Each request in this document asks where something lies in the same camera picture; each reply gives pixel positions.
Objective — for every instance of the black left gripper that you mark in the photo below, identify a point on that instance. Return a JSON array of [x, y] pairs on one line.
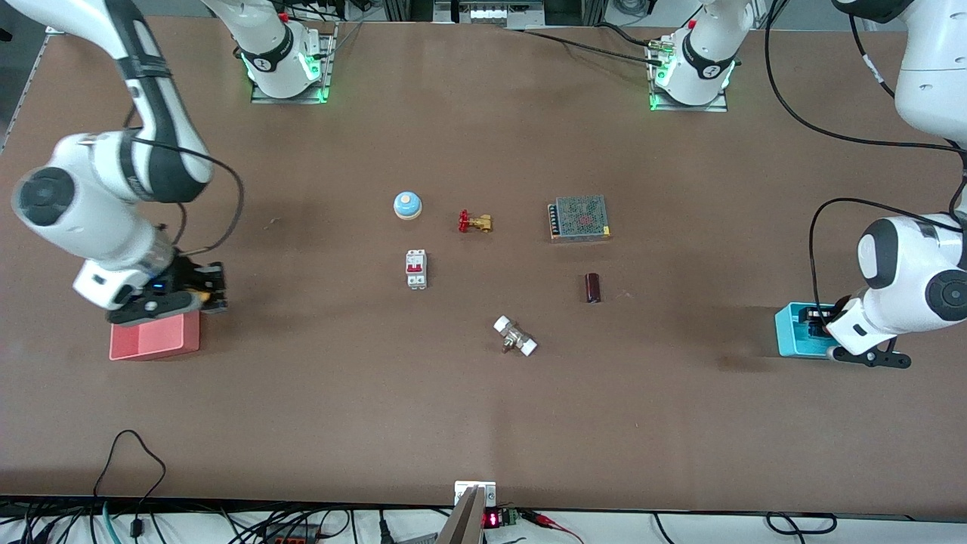
[[815, 318]]

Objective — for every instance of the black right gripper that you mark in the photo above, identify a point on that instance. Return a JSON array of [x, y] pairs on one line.
[[187, 275]]

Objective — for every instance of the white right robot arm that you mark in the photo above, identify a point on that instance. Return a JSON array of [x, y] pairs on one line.
[[106, 208]]

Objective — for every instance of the cyan plastic box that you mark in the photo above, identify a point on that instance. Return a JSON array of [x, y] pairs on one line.
[[793, 336]]

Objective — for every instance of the pink plastic box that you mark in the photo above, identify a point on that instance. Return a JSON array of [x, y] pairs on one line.
[[155, 338]]

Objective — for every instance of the white circuit breaker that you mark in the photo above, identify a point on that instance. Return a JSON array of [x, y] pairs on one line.
[[416, 270]]

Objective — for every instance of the blue dome bell button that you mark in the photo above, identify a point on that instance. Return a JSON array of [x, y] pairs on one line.
[[407, 205]]

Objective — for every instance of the dark brown cylinder capacitor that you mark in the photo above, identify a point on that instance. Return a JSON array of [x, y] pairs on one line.
[[593, 288]]

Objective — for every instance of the metal mesh power supply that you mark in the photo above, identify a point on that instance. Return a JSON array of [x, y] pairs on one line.
[[580, 217]]

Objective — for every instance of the metal fitting white caps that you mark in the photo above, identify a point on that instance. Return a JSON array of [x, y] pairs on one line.
[[515, 336]]

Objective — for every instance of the red digit display module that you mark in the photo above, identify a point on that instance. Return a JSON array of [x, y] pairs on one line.
[[492, 520]]

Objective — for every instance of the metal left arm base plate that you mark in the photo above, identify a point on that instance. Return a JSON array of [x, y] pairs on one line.
[[718, 107]]

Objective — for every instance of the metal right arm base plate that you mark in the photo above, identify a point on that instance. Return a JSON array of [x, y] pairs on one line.
[[326, 72]]

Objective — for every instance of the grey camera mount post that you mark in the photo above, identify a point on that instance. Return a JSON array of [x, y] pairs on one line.
[[467, 517]]

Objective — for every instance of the silver metal frame bracket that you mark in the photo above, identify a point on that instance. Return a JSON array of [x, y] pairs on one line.
[[489, 12]]

